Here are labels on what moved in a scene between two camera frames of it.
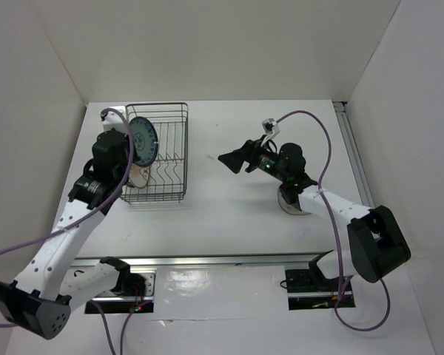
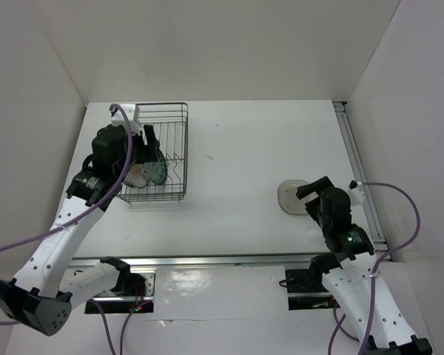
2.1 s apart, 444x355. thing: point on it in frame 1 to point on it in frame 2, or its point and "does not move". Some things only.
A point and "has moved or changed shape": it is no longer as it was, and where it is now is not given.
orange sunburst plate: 138,176 does not move
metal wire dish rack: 168,180 does not move
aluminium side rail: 348,134 does not move
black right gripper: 235,159 to 315,186
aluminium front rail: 206,262 does not move
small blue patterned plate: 145,140 has moved or changed shape
